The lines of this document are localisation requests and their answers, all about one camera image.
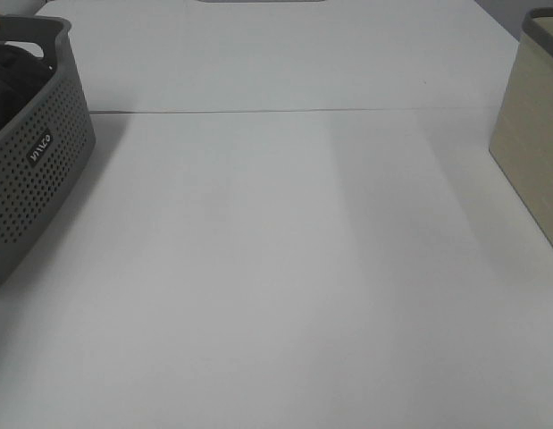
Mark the dark grey towel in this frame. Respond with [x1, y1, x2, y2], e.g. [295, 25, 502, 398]
[0, 44, 54, 130]

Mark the grey perforated plastic basket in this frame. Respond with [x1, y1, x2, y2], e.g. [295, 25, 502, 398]
[0, 15, 96, 285]

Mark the beige fabric storage bin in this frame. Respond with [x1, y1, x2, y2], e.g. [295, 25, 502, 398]
[489, 7, 553, 248]

